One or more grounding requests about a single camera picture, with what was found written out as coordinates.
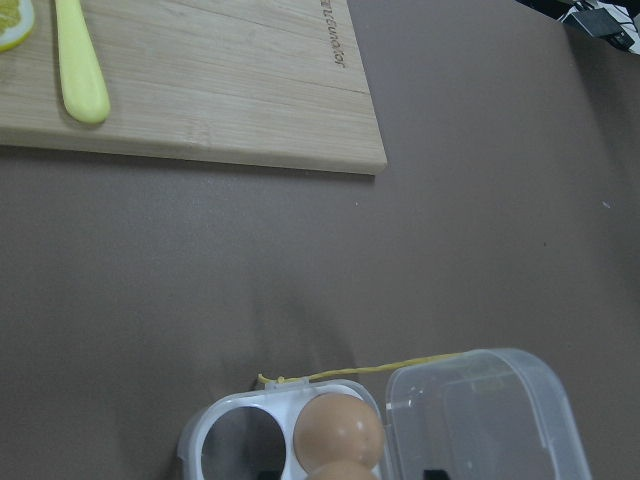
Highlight wooden cutting board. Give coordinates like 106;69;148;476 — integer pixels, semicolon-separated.
1;1;387;175

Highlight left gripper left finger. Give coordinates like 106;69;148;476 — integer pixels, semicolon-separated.
260;471;282;480

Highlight lemon slice near knife tip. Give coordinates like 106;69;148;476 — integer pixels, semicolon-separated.
0;0;35;52

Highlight brown egg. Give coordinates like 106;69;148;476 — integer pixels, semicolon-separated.
306;460;377;480
293;393;385;473

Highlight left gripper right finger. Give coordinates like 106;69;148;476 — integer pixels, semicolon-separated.
423;469;446;480

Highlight yellow string on box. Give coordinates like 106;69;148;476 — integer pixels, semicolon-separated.
256;351;466;387

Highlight brown egg in box front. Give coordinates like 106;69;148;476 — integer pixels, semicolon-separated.
293;393;385;473

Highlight clear plastic egg box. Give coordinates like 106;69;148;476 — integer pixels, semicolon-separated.
177;348;591;479

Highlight yellow plastic knife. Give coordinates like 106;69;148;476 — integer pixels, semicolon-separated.
54;0;111;125

